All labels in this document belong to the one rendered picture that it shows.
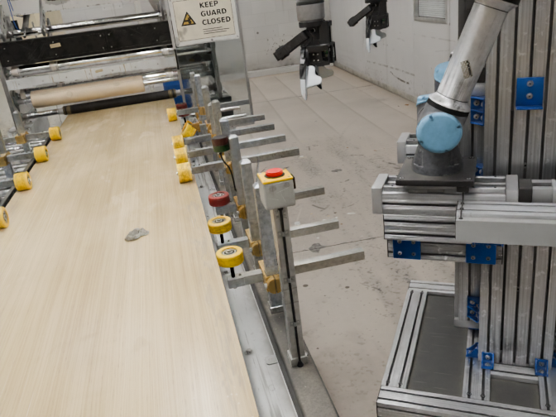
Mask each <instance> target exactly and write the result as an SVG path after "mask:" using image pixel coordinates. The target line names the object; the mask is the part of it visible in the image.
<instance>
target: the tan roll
mask: <svg viewBox="0 0 556 417"><path fill-rule="evenodd" d="M176 80H179V76H178V75H176V76H171V77H165V78H160V79H150V80H144V81H143V79H142V75H136V76H131V77H125V78H119V79H109V80H103V81H98V82H92V83H86V84H76V85H70V86H64V87H59V88H53V89H42V90H37V91H31V93H30V95H31V97H30V98H24V99H18V100H17V103H18V104H25V103H32V105H33V107H34V108H43V107H49V106H55V105H61V104H66V103H76V102H82V101H87V100H93V99H98V98H108V97H113V96H119V95H124V94H130V93H140V92H145V91H146V90H145V85H149V84H159V83H165V82H170V81H176Z"/></svg>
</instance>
